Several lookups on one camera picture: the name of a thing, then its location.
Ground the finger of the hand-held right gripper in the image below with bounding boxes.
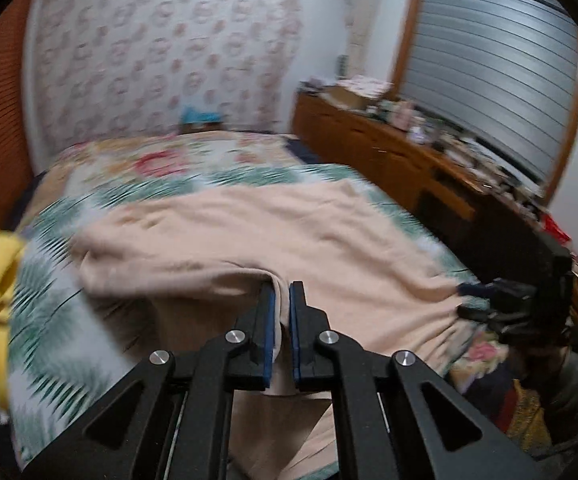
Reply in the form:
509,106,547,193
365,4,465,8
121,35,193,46
459,282,501,302
456,306,501,326

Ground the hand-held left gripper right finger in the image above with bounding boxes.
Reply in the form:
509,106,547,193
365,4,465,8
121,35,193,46
289,280,545,480

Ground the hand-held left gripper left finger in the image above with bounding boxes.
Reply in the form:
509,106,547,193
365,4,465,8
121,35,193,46
19,280,277,480

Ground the peach printed t-shirt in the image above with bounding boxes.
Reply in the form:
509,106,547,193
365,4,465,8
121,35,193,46
71,177,500,480

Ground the person's right forearm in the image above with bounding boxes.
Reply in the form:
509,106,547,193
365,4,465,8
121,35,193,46
519,342,578,463

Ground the wooden cabinet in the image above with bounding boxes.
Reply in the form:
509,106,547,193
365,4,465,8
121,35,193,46
291,89,578,323

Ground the pink bottle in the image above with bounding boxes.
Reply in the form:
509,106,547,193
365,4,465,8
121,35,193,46
393,100,416,127

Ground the leaf and flower printed bedsheet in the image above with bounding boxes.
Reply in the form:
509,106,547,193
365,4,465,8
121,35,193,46
6,130,500,478

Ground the teal box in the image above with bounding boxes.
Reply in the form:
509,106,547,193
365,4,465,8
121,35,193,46
179,105,223,134

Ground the grey roller shutter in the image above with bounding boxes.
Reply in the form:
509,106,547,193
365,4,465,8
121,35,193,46
398,0,578,187

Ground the floral printed cloth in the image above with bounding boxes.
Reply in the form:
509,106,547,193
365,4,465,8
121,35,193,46
343,74,393,99

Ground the cream tied curtain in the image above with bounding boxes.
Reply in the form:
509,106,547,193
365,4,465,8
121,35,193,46
348,0,371,77

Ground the circle patterned sheer curtain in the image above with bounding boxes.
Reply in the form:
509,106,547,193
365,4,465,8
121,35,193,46
23,0,306,153

